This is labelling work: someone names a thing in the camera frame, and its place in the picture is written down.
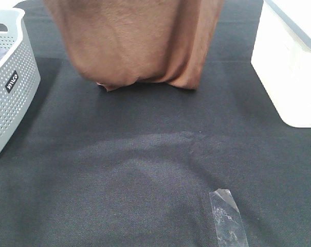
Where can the brown microfibre towel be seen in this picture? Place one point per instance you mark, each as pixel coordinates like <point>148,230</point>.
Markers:
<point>119,43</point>

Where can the black table cloth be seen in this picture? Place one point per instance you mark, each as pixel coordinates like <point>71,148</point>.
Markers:
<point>135,166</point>

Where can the clear adhesive tape strip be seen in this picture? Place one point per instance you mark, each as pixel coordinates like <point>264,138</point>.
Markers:
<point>227,219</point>

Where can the white plastic basket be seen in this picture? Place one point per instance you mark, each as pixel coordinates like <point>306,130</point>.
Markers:
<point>281,58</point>

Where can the grey perforated laundry basket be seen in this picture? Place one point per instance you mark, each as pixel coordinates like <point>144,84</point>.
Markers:
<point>19,74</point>

